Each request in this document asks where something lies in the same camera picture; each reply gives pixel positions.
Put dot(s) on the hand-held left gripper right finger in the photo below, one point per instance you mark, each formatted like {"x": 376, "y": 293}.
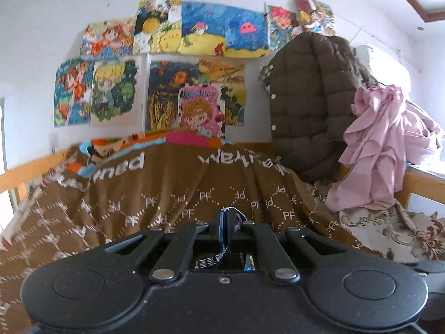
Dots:
{"x": 248, "y": 231}

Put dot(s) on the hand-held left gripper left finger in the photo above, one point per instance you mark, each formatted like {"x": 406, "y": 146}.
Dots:
{"x": 212, "y": 233}

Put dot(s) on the brown printed blanket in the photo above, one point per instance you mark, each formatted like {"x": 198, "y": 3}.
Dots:
{"x": 139, "y": 188}

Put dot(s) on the pink blond chibi poster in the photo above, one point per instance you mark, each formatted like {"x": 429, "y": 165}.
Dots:
{"x": 198, "y": 111}

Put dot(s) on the brown quilted jacket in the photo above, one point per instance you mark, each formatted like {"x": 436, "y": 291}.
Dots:
{"x": 306, "y": 104}

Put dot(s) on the dark orange flower poster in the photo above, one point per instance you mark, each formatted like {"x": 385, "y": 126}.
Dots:
{"x": 163, "y": 97}

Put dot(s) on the floral bedsheet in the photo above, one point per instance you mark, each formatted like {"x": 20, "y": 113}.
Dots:
{"x": 399, "y": 229}

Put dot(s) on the pink garment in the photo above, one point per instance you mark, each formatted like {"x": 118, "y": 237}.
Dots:
{"x": 375, "y": 139}

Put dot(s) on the yellow landscape poster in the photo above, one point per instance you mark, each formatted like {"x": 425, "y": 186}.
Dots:
{"x": 222, "y": 69}

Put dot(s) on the blond chibi green poster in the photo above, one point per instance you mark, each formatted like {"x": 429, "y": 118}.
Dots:
{"x": 111, "y": 90}

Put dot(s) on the white shelf board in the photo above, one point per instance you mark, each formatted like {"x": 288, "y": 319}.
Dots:
{"x": 427, "y": 168}

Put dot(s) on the orange-haired girl blue poster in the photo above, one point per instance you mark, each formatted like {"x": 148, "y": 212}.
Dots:
{"x": 73, "y": 90}

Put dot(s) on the blue sea jellyfish poster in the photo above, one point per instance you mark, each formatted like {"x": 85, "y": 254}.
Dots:
{"x": 222, "y": 24}

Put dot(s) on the red-haired face poster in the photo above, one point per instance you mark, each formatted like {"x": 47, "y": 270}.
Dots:
{"x": 281, "y": 21}

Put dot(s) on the white air conditioner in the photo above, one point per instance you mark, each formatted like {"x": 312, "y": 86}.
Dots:
{"x": 386, "y": 66}

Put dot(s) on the black and yellow moon poster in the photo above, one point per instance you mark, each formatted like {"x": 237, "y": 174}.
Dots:
{"x": 153, "y": 24}

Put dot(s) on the lying orange-haired girl poster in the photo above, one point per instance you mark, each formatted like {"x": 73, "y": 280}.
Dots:
{"x": 107, "y": 38}

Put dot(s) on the blond figure poster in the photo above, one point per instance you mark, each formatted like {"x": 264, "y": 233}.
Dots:
{"x": 320, "y": 17}

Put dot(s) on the wooden bed frame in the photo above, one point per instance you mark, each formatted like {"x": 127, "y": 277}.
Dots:
{"x": 27, "y": 170}

